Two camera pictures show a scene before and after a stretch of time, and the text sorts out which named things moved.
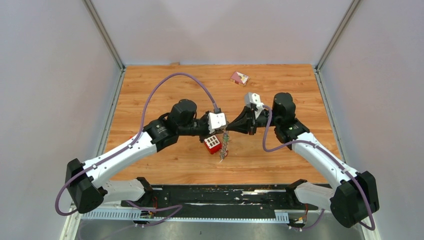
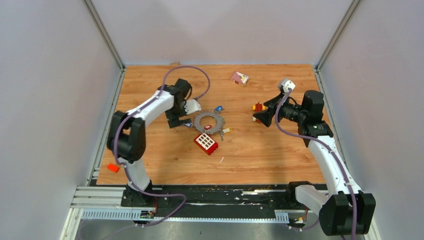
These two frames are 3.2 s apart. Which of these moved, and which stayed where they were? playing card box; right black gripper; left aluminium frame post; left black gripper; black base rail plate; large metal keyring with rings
Moved: large metal keyring with rings; left black gripper; right black gripper
Stayed: black base rail plate; left aluminium frame post; playing card box
